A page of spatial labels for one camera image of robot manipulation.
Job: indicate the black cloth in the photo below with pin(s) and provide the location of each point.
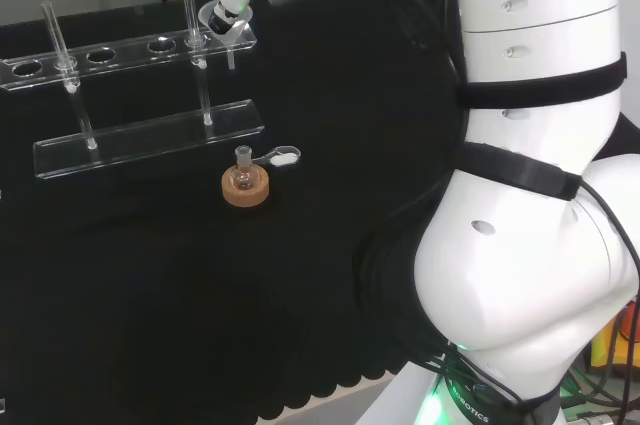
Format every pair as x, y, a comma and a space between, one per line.
175, 295

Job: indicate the glass weighing funnel with powder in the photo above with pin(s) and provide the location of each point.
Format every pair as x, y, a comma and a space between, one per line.
282, 158

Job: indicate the clear plastic funnel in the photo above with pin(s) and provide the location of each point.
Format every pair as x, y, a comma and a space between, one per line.
239, 34

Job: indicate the small round-bottom glass flask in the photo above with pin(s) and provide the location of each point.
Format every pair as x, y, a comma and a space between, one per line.
244, 177

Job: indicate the yellow stop button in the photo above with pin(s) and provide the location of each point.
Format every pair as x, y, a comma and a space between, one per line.
616, 340

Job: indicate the transparent acrylic funnel stand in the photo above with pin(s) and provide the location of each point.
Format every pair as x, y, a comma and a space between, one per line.
150, 132

